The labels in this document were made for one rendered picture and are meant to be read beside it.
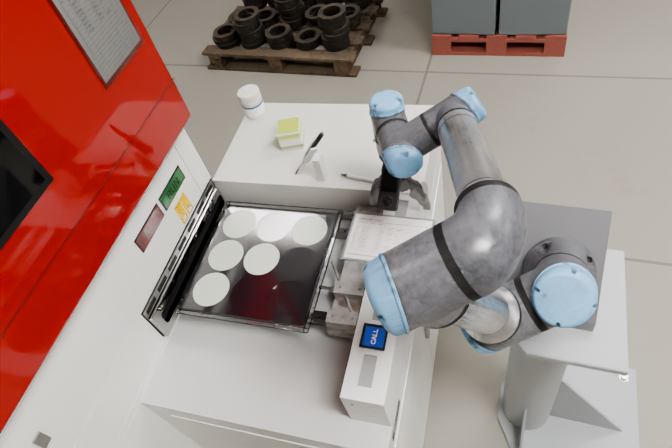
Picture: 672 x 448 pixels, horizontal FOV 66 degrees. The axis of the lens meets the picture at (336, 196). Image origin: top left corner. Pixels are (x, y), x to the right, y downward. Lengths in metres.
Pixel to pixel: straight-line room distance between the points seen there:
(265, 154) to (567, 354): 0.97
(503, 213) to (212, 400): 0.91
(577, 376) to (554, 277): 1.16
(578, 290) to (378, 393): 0.44
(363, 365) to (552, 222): 0.53
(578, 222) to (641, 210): 1.41
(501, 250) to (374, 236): 0.65
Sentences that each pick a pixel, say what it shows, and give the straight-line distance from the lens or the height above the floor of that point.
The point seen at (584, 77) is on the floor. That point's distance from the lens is 3.31.
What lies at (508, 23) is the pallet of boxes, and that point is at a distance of 3.33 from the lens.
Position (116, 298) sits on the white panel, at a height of 1.08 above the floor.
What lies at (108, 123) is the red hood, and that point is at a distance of 1.17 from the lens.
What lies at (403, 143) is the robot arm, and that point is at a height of 1.30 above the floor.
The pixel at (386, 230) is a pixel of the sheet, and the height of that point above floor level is 0.97.
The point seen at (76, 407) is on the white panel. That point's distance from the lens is 1.30.
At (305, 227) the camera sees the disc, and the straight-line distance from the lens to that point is 1.46.
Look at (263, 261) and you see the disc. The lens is 1.43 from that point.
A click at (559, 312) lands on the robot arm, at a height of 1.08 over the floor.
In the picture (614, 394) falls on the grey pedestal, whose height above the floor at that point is 0.01.
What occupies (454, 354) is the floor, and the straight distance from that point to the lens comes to 2.20.
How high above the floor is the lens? 2.02
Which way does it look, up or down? 48 degrees down
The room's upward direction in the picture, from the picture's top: 17 degrees counter-clockwise
